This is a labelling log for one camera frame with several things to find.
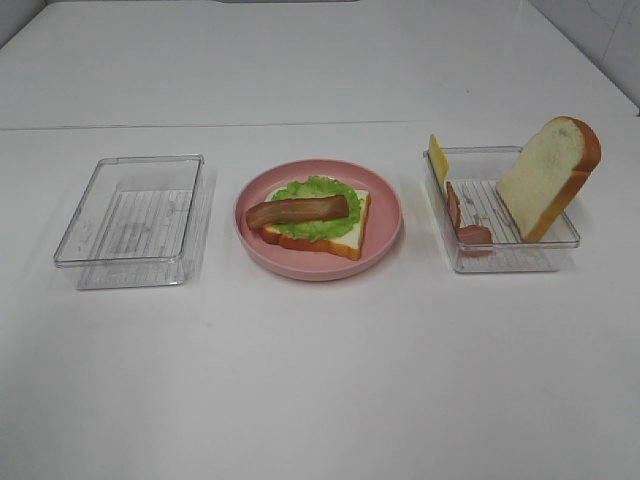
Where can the bread slice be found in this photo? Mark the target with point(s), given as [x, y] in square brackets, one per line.
[549, 172]
[341, 247]

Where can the brown bacon strip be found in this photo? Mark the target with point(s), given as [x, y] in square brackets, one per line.
[297, 210]

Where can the green lettuce leaf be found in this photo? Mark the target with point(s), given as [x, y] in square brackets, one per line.
[316, 186]

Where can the pink bacon strip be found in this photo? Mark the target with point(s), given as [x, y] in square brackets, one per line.
[471, 234]

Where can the pink round plate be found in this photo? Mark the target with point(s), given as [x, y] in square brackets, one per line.
[382, 228]

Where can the yellow cheese slice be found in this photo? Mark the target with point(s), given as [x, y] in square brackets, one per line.
[439, 163]

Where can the right clear plastic tray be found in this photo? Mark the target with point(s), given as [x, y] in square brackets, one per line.
[473, 173]

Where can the clear plastic tray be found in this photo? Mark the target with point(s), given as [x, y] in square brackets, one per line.
[473, 173]
[141, 222]

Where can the left clear plastic tray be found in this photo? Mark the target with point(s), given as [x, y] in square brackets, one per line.
[141, 222]

